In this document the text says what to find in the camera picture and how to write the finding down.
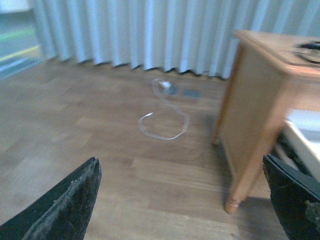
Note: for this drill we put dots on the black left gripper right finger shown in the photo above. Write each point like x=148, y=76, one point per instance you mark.
x=295, y=198

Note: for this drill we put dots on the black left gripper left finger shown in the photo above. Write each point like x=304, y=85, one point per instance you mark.
x=63, y=212

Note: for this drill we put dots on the wooden nightstand cabinet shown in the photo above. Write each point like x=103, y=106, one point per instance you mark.
x=267, y=80

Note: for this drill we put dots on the closed metal floor socket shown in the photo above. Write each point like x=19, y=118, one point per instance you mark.
x=191, y=93

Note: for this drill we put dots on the open metal floor socket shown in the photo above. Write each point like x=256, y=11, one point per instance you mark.
x=171, y=90

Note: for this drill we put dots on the white plug in floor socket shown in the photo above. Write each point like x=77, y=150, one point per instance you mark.
x=165, y=84

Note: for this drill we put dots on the light blue pleated curtain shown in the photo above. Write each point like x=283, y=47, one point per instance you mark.
x=181, y=35

